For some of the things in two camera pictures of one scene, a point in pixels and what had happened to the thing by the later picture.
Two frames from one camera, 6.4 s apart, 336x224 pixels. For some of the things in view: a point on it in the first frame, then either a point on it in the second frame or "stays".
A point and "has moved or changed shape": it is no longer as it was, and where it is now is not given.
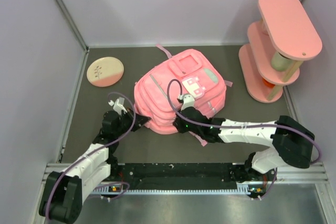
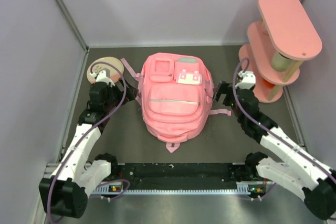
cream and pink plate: [105, 72] stays
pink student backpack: [166, 85] has moved or changed shape
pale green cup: [280, 62] stays
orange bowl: [268, 84] stays
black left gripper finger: [139, 120] -> [131, 93]
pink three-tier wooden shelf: [283, 38] stays
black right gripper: [178, 123] -> [222, 89]
